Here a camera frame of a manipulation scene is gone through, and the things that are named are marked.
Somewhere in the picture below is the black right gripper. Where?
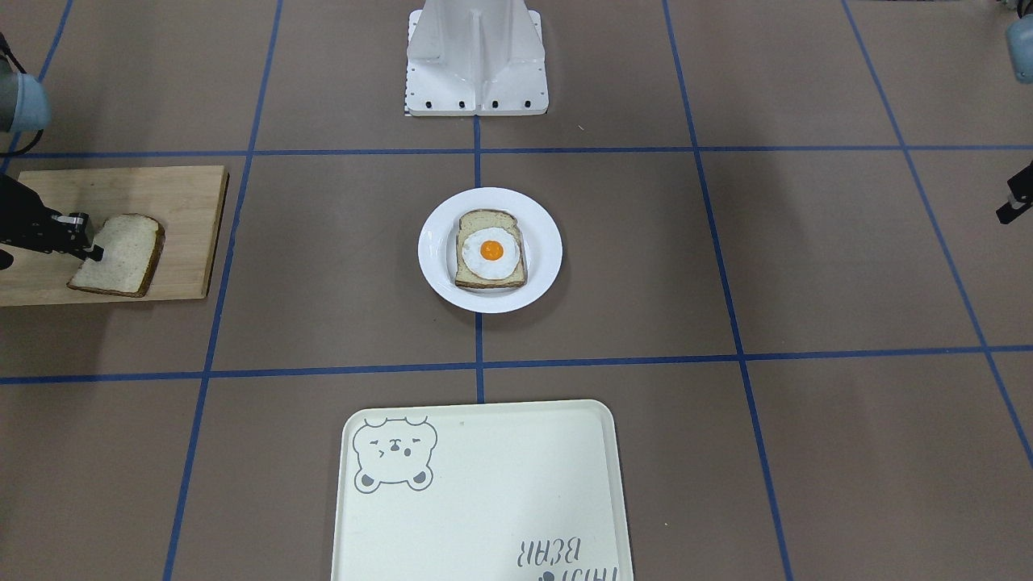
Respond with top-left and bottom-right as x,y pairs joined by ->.
1,175 -> 104,261

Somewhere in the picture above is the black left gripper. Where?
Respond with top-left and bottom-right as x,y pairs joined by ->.
996,163 -> 1033,225

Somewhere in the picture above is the white round plate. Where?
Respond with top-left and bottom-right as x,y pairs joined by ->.
417,187 -> 564,314

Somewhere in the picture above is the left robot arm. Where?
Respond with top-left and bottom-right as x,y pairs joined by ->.
996,1 -> 1032,225

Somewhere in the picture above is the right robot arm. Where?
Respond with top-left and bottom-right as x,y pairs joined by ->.
1,36 -> 104,261

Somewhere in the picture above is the bread slice with fried egg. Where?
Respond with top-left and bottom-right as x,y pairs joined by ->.
453,209 -> 528,291

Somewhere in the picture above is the wooden cutting board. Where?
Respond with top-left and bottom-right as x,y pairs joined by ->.
1,165 -> 228,307

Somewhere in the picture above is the cream bear tray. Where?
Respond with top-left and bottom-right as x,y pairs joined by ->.
331,399 -> 634,580

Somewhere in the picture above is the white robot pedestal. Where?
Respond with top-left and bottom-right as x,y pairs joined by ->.
404,1 -> 550,117

